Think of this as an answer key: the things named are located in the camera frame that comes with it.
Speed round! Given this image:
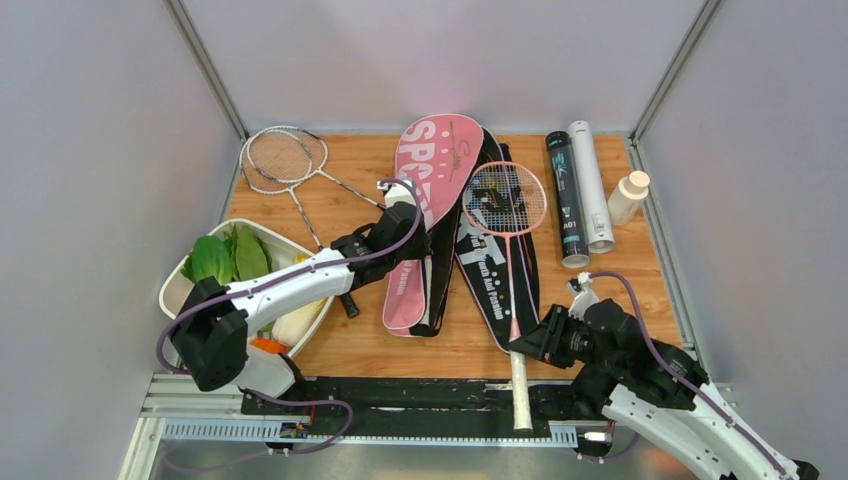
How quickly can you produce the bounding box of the black silver racket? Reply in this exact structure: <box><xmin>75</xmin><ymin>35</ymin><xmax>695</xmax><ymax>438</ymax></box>
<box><xmin>239</xmin><ymin>129</ymin><xmax>389</xmax><ymax>319</ymax></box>

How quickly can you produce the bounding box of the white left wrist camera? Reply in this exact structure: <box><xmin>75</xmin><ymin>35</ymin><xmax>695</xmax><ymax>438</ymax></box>
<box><xmin>377</xmin><ymin>178</ymin><xmax>416</xmax><ymax>212</ymax></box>

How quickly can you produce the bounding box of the pink racket cover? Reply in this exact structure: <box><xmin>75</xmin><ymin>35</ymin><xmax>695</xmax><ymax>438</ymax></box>
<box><xmin>382</xmin><ymin>114</ymin><xmax>484</xmax><ymax>337</ymax></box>

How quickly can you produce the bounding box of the green bok choy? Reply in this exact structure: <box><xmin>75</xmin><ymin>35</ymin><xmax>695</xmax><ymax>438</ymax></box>
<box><xmin>180</xmin><ymin>235</ymin><xmax>234</xmax><ymax>285</ymax></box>

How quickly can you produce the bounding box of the yellow white cabbage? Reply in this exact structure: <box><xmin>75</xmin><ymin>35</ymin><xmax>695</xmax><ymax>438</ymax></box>
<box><xmin>271</xmin><ymin>299</ymin><xmax>326</xmax><ymax>347</ymax></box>

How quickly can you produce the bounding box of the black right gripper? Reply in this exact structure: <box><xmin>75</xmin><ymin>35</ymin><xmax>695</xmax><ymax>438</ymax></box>
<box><xmin>508</xmin><ymin>304</ymin><xmax>624</xmax><ymax>375</ymax></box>

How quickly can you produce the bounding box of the black shuttlecock tube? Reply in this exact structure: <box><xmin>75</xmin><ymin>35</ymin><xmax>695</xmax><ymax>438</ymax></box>
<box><xmin>545</xmin><ymin>131</ymin><xmax>590</xmax><ymax>269</ymax></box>

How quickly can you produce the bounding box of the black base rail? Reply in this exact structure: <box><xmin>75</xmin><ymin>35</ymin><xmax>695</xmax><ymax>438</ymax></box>
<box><xmin>241</xmin><ymin>377</ymin><xmax>613</xmax><ymax>440</ymax></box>

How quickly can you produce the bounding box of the black racket cover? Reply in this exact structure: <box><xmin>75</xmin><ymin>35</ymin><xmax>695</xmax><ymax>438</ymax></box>
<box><xmin>410</xmin><ymin>125</ymin><xmax>545</xmax><ymax>356</ymax></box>

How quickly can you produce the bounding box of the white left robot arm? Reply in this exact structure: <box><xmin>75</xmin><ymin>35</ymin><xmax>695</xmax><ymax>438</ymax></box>
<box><xmin>157</xmin><ymin>201</ymin><xmax>430</xmax><ymax>415</ymax></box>

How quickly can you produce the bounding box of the white shuttlecock tube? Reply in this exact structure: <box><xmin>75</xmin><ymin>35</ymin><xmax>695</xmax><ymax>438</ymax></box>
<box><xmin>566</xmin><ymin>120</ymin><xmax>615</xmax><ymax>254</ymax></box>

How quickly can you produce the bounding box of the pink racket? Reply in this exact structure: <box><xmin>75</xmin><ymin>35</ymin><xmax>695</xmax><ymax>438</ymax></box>
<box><xmin>460</xmin><ymin>160</ymin><xmax>549</xmax><ymax>435</ymax></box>

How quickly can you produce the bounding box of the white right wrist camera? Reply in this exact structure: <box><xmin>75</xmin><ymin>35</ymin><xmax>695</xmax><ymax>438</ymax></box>
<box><xmin>567</xmin><ymin>272</ymin><xmax>600</xmax><ymax>320</ymax></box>

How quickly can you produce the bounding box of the green leafy vegetable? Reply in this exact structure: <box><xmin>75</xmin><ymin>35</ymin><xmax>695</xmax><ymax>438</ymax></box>
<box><xmin>224</xmin><ymin>225</ymin><xmax>272</xmax><ymax>281</ymax></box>

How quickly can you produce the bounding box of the orange carrot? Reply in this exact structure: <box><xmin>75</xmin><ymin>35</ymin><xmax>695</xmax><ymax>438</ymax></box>
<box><xmin>250</xmin><ymin>338</ymin><xmax>287</xmax><ymax>355</ymax></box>

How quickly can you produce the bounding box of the white silver racket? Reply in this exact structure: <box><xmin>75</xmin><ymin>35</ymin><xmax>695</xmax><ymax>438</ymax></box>
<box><xmin>239</xmin><ymin>125</ymin><xmax>327</xmax><ymax>249</ymax></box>

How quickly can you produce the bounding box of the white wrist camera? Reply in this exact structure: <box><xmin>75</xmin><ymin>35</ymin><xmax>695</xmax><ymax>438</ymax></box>
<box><xmin>377</xmin><ymin>178</ymin><xmax>416</xmax><ymax>212</ymax></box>
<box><xmin>567</xmin><ymin>272</ymin><xmax>600</xmax><ymax>320</ymax></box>

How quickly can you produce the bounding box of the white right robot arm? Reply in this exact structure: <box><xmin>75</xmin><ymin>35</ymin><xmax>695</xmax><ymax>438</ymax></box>
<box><xmin>508</xmin><ymin>299</ymin><xmax>820</xmax><ymax>479</ymax></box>

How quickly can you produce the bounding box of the cream bottle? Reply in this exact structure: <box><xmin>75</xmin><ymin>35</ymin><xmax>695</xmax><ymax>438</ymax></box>
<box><xmin>607</xmin><ymin>170</ymin><xmax>651</xmax><ymax>226</ymax></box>

